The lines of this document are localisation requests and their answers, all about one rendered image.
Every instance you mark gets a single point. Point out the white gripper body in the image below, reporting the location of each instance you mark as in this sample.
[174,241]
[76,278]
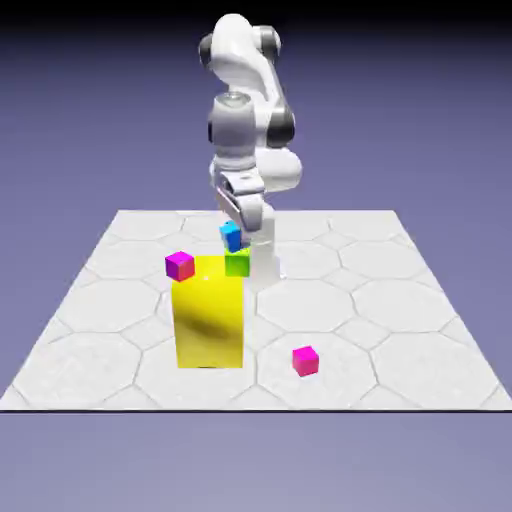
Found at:
[244,208]

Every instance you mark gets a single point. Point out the small blue cube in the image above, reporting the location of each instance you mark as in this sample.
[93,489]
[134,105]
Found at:
[232,236]

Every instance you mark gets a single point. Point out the small green cube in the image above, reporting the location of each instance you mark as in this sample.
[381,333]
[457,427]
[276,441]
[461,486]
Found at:
[236,264]

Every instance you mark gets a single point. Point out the small pink cube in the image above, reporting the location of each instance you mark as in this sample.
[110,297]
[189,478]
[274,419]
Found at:
[305,360]

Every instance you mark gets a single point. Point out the large yellow box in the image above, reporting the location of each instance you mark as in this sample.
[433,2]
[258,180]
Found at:
[208,316]

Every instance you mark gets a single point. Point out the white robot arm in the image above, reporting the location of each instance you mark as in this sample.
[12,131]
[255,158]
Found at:
[248,132]

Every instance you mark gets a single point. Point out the small magenta cube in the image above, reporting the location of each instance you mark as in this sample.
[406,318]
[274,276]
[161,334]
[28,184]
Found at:
[180,266]

